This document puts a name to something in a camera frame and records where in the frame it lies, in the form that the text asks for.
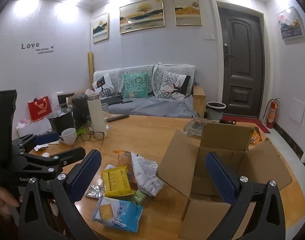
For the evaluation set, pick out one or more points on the white wall panel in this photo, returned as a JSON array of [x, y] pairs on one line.
[[297, 110]]

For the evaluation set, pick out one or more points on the white thermos bottle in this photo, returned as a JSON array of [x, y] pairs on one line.
[[96, 115]]

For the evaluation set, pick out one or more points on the small framed landscape painting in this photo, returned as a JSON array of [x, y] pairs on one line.
[[100, 28]]

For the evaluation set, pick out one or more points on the yellow snack packet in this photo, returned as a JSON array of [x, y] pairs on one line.
[[116, 181]]

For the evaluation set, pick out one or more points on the red fire extinguisher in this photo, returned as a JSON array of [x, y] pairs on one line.
[[272, 116]]

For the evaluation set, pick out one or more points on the dark brown door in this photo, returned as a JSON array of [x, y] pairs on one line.
[[242, 55]]

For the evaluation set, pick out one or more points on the white pillow with red patch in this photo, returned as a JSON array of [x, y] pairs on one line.
[[103, 83]]

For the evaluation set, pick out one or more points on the white mug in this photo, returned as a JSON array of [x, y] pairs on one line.
[[68, 136]]

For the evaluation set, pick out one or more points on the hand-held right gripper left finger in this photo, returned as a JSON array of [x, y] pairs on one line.
[[85, 175]]

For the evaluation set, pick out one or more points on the black remote control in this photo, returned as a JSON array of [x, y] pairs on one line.
[[117, 118]]

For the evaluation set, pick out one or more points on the grey sofa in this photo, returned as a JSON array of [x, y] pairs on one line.
[[147, 105]]

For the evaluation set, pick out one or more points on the grey trash bin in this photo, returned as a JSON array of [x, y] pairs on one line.
[[215, 112]]

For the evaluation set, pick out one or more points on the brown cardboard box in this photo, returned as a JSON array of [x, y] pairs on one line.
[[222, 135]]

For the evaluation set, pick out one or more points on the medium framed golden painting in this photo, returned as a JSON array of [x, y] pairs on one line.
[[187, 10]]

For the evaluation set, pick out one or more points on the white storage box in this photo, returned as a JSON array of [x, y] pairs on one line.
[[30, 129]]

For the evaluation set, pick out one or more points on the black canister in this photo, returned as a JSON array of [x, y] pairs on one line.
[[80, 110]]

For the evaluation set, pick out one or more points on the black angled appliance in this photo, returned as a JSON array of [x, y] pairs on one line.
[[63, 97]]

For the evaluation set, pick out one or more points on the green wrapper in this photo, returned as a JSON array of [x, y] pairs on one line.
[[81, 131]]

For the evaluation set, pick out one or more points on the rolled yellow mat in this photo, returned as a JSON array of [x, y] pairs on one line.
[[90, 65]]

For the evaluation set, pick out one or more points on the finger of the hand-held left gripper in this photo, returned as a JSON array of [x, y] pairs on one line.
[[47, 138], [70, 155]]

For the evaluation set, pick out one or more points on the green snack packet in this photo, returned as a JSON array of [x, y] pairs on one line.
[[138, 197]]

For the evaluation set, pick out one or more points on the person's left forearm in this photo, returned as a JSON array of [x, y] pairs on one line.
[[2, 227]]

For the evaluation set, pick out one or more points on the dark-framed eyeglasses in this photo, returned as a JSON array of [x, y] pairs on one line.
[[85, 136]]

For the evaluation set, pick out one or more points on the teal tree-print pillow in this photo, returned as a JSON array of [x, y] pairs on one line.
[[135, 85]]

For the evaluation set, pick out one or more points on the person's left hand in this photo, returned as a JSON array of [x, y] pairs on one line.
[[2, 197]]

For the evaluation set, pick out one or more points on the silver snack packet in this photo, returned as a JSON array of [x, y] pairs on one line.
[[95, 191]]

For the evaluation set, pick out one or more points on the blue and white cracker packet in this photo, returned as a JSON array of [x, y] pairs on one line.
[[117, 212]]

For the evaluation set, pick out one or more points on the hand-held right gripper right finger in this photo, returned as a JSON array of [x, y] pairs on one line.
[[222, 177]]

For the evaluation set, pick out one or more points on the large framed tree painting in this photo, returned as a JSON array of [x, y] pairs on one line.
[[142, 16]]

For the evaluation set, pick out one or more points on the red gift bag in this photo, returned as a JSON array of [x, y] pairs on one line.
[[40, 110]]

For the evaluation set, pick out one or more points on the white light switch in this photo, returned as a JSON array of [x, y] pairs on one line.
[[208, 36]]

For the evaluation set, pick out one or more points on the black wall lettering decal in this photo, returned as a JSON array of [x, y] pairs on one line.
[[30, 46]]

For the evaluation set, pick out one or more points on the wooden side table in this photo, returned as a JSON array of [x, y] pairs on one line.
[[199, 100]]

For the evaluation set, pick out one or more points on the red door mat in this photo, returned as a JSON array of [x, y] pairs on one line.
[[240, 118]]

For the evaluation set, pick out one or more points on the glass ashtray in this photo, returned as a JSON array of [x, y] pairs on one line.
[[195, 128]]

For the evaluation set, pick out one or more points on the large white snack bag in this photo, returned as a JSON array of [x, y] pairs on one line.
[[145, 172]]

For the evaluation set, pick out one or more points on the orange crinkled snack packet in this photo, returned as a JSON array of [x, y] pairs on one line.
[[255, 136]]

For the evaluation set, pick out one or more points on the white-framed mountain painting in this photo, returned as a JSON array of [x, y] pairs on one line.
[[291, 23]]

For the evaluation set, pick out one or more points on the white pillow with black leaves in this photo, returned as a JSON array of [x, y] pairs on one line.
[[171, 85]]

